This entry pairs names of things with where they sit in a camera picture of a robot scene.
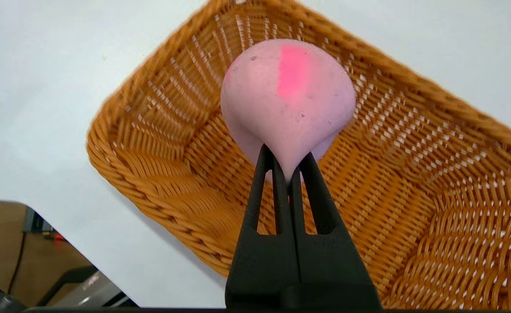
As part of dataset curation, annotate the pink peach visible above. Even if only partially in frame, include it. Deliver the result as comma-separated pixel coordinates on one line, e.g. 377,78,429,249
220,38,357,185

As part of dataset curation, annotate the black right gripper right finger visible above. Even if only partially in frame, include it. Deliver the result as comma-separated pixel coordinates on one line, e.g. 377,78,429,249
291,152,382,305

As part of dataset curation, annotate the grey and black robot base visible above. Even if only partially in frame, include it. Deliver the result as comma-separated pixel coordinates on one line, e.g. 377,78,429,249
0,265,138,313

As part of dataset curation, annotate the thin black cable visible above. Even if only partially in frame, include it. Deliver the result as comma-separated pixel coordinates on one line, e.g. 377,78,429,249
7,230,26,296

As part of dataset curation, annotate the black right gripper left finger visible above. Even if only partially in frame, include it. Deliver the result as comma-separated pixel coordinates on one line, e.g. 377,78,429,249
226,144,300,305

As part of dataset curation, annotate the black device with red light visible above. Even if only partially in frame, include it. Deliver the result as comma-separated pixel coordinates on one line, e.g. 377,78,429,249
23,208,67,242

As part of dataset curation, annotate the orange woven wicker basket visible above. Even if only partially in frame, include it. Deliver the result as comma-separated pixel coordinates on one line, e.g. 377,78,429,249
86,0,511,310

